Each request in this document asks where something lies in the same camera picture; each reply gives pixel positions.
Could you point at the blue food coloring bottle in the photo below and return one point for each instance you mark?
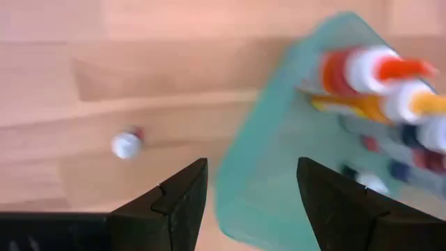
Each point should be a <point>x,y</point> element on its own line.
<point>435,134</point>

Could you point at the red food coloring bottle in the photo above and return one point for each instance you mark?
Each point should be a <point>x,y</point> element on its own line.
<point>366,69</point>

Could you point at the yellow food coloring bottle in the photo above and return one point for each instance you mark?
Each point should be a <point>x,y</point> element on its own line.
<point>400,104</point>

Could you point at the small white-capped dye bottle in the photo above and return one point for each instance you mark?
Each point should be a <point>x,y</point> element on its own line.
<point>373,182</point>
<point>125,145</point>
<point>370,143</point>
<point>399,171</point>

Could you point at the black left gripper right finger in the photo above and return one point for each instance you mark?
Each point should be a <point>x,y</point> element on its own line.
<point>348,223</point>

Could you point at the pink food coloring bottle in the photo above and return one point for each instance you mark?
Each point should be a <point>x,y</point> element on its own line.
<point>430,160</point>

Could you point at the translucent green plastic tray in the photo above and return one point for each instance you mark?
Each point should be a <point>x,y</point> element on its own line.
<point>278,157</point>

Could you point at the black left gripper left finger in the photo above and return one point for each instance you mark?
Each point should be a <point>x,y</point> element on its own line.
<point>167,216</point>

